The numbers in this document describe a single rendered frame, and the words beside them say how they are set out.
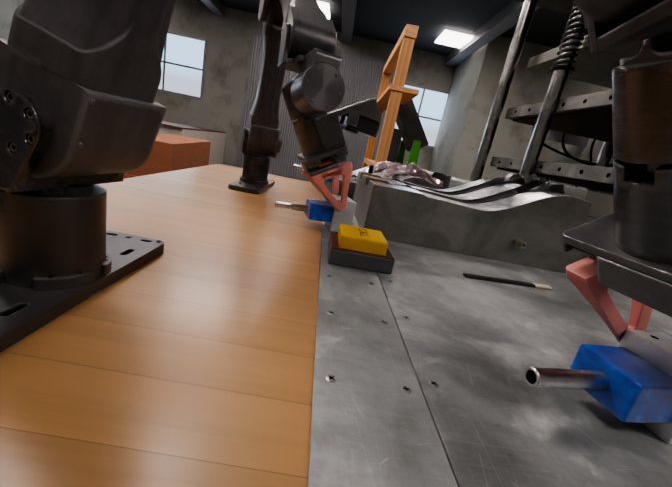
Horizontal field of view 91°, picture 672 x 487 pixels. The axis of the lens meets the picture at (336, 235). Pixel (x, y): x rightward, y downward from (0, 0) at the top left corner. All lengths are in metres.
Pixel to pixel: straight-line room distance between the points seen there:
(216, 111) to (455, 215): 7.71
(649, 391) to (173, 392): 0.28
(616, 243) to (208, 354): 0.27
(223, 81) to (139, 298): 7.90
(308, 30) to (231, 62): 7.63
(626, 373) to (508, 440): 0.09
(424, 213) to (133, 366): 0.47
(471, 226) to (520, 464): 0.44
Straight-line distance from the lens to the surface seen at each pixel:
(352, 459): 0.19
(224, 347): 0.24
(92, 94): 0.24
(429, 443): 0.21
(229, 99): 8.07
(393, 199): 0.56
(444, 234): 0.60
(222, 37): 8.31
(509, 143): 6.75
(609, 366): 0.29
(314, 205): 0.54
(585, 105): 1.57
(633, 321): 0.34
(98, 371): 0.23
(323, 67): 0.46
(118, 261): 0.34
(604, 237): 0.28
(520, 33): 2.12
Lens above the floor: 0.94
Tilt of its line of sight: 15 degrees down
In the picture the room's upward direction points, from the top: 12 degrees clockwise
